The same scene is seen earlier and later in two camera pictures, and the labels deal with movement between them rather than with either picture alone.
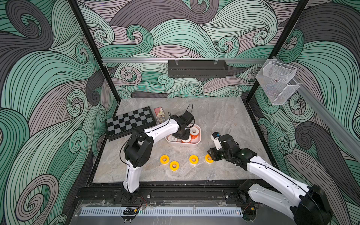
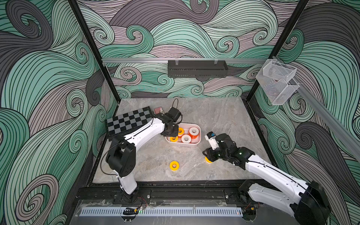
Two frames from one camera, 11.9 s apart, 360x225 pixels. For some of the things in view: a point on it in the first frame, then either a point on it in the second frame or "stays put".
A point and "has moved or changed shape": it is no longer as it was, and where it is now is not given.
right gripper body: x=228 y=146 stays put
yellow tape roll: x=174 y=165 stays put
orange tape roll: x=187 y=141 stays put
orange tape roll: x=194 y=132 stays put
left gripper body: x=184 y=135 → x=173 y=132
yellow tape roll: x=208 y=159 stays put
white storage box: x=194 y=138 stays put
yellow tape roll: x=164 y=159 → x=173 y=139
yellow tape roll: x=193 y=159 has moved or changed shape
